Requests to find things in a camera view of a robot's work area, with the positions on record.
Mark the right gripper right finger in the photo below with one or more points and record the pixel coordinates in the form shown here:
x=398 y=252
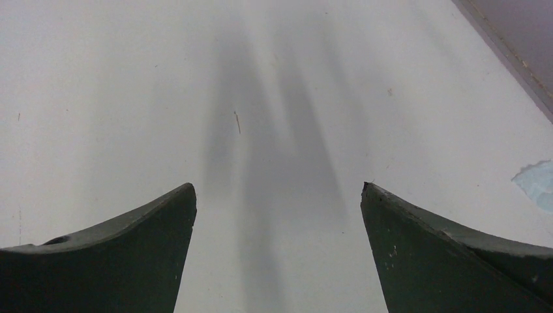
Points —
x=428 y=263

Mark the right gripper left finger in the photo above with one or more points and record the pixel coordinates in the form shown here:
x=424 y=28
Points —
x=130 y=263

